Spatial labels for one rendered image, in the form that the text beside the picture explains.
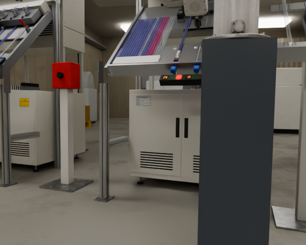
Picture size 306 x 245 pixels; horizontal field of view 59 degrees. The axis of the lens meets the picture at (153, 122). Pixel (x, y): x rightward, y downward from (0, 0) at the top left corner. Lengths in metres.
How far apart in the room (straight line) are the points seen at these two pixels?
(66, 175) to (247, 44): 1.42
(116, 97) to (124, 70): 8.21
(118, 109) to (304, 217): 8.56
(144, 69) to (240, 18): 0.73
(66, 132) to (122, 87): 7.87
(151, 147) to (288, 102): 4.10
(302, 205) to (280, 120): 4.13
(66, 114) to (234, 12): 1.27
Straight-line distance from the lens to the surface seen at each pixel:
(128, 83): 9.54
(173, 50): 1.47
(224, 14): 0.79
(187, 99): 1.63
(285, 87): 5.52
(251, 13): 0.80
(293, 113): 5.56
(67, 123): 1.79
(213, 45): 0.73
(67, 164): 1.82
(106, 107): 1.49
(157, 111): 1.68
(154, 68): 1.38
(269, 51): 0.74
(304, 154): 1.40
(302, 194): 1.44
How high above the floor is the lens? 0.54
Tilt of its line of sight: 4 degrees down
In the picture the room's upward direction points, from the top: 1 degrees clockwise
